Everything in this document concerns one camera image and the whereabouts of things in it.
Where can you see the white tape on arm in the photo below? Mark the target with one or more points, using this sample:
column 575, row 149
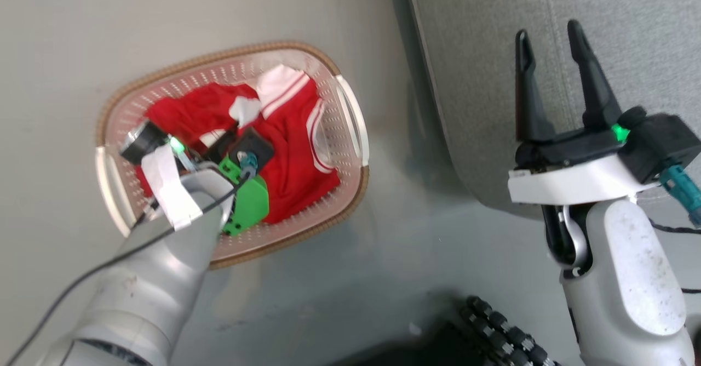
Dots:
column 170, row 190

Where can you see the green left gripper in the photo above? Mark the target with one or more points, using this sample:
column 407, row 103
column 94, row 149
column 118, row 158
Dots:
column 249, row 201

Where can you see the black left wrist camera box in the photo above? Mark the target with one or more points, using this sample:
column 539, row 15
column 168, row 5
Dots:
column 257, row 146

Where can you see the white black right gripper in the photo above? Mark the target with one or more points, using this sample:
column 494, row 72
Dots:
column 569, row 177

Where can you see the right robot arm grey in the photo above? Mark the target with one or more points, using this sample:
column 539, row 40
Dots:
column 630, row 278

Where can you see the red garment with white trim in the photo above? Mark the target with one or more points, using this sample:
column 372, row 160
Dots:
column 293, row 158

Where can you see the white perforated basket brown rim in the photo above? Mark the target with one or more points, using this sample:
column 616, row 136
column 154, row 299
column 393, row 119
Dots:
column 339, row 152

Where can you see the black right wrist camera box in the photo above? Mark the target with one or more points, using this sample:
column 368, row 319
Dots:
column 660, row 144

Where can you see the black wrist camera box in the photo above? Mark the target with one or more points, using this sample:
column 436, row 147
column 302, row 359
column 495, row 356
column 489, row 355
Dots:
column 257, row 146
column 660, row 144

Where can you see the grey fabric sofa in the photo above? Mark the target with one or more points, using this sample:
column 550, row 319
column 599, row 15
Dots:
column 547, row 37

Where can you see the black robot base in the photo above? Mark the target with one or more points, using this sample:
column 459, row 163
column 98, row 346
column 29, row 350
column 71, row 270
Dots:
column 416, row 349

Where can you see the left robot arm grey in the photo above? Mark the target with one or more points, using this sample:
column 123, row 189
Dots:
column 148, row 289

